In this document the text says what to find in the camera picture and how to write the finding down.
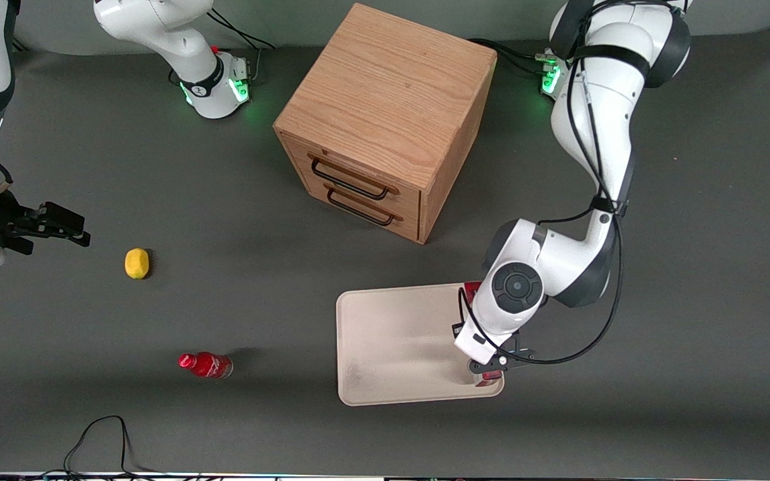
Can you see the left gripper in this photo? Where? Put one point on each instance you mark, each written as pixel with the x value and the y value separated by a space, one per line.
pixel 456 330

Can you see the red cookie box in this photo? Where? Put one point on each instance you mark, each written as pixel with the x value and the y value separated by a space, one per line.
pixel 472 291

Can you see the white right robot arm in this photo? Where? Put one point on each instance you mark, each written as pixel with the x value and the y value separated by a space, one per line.
pixel 171 33

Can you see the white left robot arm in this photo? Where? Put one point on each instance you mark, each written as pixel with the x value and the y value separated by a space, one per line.
pixel 599 100

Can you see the beige plastic tray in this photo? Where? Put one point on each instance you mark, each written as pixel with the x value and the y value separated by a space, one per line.
pixel 392 347

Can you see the yellow lemon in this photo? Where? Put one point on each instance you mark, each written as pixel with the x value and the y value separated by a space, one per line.
pixel 136 263

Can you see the wooden drawer front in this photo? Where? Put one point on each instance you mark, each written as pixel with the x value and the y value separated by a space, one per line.
pixel 410 202
pixel 412 228

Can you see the red soda bottle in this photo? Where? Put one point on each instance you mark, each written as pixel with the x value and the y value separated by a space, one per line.
pixel 208 365

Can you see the wooden drawer cabinet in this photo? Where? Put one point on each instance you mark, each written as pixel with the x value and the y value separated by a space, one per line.
pixel 385 93

